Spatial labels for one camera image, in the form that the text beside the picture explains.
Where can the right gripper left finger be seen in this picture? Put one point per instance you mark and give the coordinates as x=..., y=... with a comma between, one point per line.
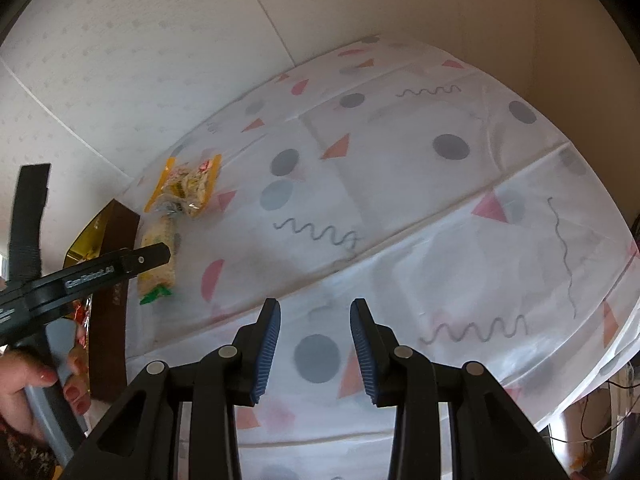
x=138, y=437

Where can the person's left hand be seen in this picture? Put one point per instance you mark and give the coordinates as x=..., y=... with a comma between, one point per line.
x=19, y=370

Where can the large red snack packet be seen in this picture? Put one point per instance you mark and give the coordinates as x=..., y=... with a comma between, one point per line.
x=81, y=316

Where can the patterned white tablecloth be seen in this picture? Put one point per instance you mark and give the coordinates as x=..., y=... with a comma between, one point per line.
x=390, y=171

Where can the green cracker packet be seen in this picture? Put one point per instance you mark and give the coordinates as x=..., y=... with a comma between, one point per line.
x=159, y=277

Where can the orange nut snack packet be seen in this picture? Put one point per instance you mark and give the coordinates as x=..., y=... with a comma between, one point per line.
x=185, y=188

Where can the gold metal tin box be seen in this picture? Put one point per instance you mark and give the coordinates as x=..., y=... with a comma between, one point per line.
x=113, y=228

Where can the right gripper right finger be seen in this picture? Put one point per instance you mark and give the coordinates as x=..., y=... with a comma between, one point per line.
x=491, y=438

